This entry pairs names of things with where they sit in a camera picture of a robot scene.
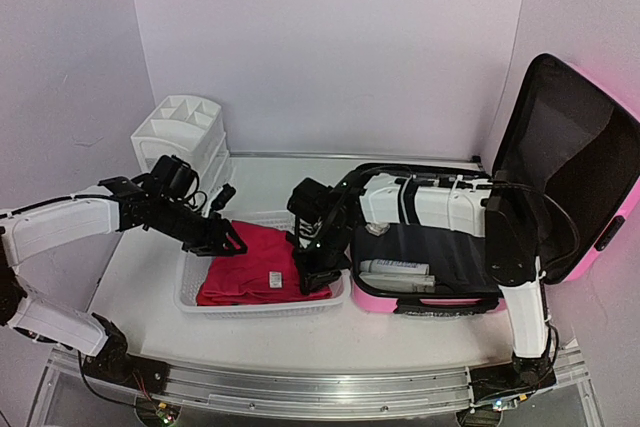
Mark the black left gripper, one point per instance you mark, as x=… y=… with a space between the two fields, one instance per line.
x=212 y=233

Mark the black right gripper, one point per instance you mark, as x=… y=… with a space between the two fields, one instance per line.
x=317 y=278

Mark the crimson red t-shirt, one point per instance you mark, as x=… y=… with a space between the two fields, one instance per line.
x=265 y=274

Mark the white perforated plastic basket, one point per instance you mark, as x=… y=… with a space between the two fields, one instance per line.
x=191 y=272

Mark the white plastic drawer organizer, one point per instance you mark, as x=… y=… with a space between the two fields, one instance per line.
x=191 y=128

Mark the pink cartoon hard-shell suitcase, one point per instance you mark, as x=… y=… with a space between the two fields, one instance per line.
x=577 y=148

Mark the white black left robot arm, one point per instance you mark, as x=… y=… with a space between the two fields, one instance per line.
x=29 y=231

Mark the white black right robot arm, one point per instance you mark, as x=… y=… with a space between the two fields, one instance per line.
x=431 y=241

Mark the white flat box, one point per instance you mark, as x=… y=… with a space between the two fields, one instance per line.
x=401 y=283

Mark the round white jar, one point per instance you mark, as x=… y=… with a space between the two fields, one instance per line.
x=377 y=229

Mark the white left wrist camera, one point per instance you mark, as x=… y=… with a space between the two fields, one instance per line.
x=222 y=198

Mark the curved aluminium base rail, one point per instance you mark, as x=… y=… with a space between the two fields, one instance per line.
x=330 y=396

